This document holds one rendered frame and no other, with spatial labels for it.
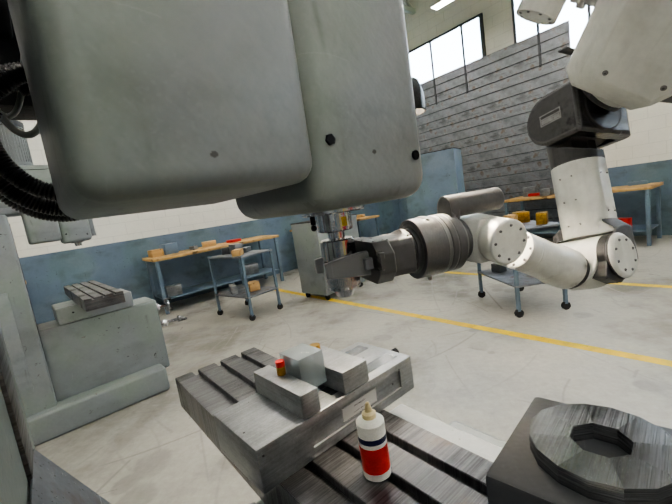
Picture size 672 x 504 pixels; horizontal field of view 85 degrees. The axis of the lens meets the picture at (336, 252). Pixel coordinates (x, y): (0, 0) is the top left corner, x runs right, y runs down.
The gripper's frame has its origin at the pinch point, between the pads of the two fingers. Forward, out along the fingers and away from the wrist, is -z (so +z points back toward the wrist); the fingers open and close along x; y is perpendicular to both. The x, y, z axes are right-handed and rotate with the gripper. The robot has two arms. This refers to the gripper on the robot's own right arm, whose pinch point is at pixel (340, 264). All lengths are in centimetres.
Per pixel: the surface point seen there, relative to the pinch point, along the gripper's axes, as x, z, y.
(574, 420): 27.7, 8.1, 10.6
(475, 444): -5.2, 21.4, 38.8
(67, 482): 0.2, -37.1, 18.4
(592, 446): 29.1, 8.1, 11.9
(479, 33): -619, 557, -298
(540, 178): -528, 589, 12
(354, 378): -9.1, 1.9, 21.6
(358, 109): 10.2, 1.6, -17.9
